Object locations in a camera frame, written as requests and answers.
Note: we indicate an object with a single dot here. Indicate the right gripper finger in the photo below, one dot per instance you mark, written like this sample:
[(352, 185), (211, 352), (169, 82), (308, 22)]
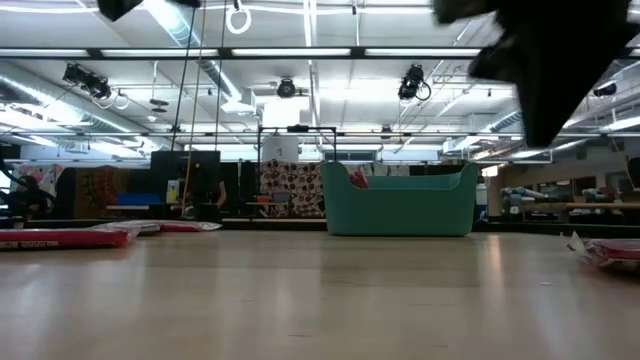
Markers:
[(537, 110), (567, 100)]

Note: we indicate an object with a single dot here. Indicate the red Orville popcorn bag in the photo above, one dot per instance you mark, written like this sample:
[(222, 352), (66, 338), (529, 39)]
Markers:
[(359, 181), (60, 238), (615, 250), (190, 227), (130, 227)]

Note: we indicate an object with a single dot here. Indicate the teal plastic basket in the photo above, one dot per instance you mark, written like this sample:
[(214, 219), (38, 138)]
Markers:
[(400, 210)]

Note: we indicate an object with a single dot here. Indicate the small black ceiling device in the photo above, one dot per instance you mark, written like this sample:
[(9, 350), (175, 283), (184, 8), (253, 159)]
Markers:
[(605, 90)]

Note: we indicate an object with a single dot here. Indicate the black ceiling spotlight cluster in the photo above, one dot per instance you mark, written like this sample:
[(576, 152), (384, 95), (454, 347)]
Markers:
[(90, 82)]

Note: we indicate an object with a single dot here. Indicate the grey rolled mat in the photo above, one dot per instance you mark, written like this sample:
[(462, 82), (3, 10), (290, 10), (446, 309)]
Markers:
[(520, 195)]

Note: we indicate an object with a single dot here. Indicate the black chair back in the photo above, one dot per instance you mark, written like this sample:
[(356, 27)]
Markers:
[(635, 172)]

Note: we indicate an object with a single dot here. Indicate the wooden workbench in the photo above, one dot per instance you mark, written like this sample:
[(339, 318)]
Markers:
[(575, 205)]

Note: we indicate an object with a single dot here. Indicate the black overhead light beam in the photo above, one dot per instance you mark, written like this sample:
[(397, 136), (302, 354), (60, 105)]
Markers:
[(225, 52)]

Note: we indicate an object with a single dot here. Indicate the leaf-patterned fabric panel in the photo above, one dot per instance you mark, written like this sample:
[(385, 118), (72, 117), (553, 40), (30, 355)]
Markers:
[(390, 169)]

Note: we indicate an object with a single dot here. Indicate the pale floral fabric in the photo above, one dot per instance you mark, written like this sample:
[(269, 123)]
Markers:
[(50, 175)]

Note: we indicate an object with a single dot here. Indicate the black tall cabinet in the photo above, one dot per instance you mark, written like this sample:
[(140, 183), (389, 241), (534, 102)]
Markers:
[(200, 170)]

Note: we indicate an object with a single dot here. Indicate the orange brown patterned fabric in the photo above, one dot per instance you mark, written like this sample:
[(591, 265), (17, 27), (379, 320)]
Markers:
[(100, 190)]

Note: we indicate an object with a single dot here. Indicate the round black ceiling device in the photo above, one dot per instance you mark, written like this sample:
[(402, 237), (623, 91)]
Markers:
[(286, 88)]

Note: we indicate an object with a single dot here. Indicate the blue box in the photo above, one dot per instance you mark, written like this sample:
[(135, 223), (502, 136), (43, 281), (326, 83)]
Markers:
[(137, 199)]

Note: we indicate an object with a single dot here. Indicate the yellow white sign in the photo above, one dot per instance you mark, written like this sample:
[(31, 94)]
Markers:
[(172, 192)]

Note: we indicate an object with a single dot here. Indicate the person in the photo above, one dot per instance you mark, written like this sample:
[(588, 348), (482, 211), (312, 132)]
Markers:
[(27, 200)]

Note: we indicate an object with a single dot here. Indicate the white bucket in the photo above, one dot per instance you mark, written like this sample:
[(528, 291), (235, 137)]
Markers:
[(280, 148)]

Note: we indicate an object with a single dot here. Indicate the small wooden table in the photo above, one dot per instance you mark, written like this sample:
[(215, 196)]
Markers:
[(265, 203)]

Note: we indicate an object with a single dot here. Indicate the red circle-patterned fabric panel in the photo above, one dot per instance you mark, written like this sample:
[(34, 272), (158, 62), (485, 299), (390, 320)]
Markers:
[(295, 187)]

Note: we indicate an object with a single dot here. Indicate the silver ceiling air duct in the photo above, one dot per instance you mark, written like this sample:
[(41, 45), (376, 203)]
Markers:
[(172, 25)]

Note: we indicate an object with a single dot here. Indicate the black hanging camera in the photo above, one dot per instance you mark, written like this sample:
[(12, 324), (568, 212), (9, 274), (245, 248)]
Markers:
[(412, 80)]

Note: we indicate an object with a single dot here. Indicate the black metal stand frame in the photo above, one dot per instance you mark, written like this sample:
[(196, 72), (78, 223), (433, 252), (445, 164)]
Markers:
[(297, 128)]

